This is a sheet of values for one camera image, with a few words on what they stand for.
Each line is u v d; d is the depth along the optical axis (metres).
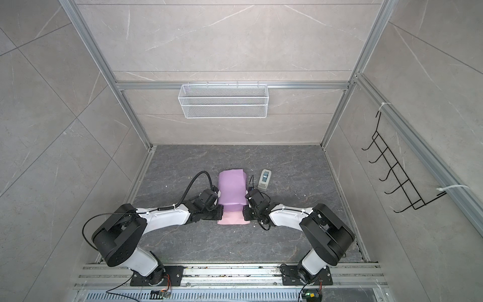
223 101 1.01
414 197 0.60
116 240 0.44
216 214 0.80
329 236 0.43
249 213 0.81
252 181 1.02
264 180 0.99
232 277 0.74
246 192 0.86
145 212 0.50
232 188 0.91
